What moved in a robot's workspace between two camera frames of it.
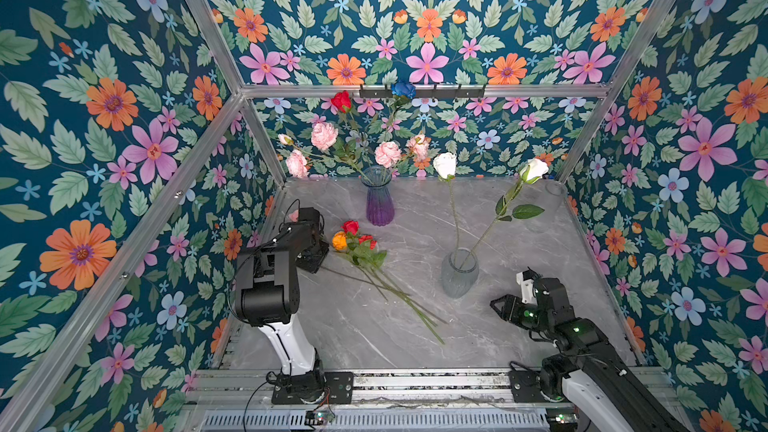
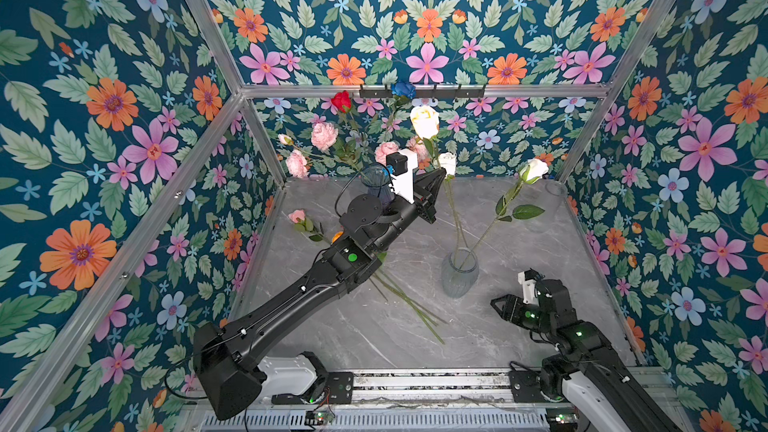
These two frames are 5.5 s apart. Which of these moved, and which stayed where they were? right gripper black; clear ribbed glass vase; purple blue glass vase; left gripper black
Moved: left gripper black
Stayed: clear ribbed glass vase; purple blue glass vase; right gripper black
